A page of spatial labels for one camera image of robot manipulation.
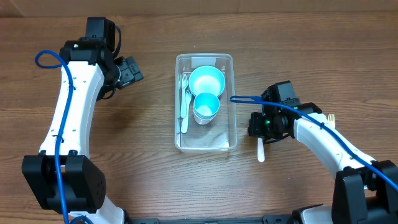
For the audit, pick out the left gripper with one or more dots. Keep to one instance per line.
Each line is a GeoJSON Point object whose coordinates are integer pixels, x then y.
{"type": "Point", "coordinates": [128, 70]}

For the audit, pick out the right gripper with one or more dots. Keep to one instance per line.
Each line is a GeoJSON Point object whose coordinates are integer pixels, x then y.
{"type": "Point", "coordinates": [254, 130]}

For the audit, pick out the pink plastic spoon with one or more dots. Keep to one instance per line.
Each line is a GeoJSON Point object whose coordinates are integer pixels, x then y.
{"type": "Point", "coordinates": [260, 150]}

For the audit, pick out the pale green plastic fork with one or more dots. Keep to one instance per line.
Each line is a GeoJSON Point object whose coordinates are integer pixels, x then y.
{"type": "Point", "coordinates": [184, 82]}

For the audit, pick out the blue plastic cup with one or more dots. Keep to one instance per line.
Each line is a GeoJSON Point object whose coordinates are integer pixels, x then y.
{"type": "Point", "coordinates": [206, 105]}

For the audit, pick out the light blue plastic fork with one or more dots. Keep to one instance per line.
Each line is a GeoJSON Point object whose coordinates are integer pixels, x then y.
{"type": "Point", "coordinates": [188, 98]}

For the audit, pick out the blue plastic bowl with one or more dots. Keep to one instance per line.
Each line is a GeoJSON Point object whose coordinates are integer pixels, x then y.
{"type": "Point", "coordinates": [207, 79]}

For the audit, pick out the green plastic cup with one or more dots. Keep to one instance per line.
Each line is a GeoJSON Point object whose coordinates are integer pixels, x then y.
{"type": "Point", "coordinates": [197, 118]}

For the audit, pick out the pink plastic cup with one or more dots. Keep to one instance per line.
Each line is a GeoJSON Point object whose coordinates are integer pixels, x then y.
{"type": "Point", "coordinates": [203, 122]}

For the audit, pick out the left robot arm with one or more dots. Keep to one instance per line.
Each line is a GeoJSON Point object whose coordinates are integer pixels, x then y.
{"type": "Point", "coordinates": [62, 176]}

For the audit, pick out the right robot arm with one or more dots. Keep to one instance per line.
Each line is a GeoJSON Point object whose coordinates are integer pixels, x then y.
{"type": "Point", "coordinates": [365, 189]}

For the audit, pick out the clear plastic container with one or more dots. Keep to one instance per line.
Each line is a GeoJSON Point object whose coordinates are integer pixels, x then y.
{"type": "Point", "coordinates": [219, 134]}

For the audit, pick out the yellow plastic fork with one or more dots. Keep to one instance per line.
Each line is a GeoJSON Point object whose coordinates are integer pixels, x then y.
{"type": "Point", "coordinates": [331, 119]}

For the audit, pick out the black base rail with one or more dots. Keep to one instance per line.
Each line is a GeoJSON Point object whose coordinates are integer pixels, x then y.
{"type": "Point", "coordinates": [266, 219]}

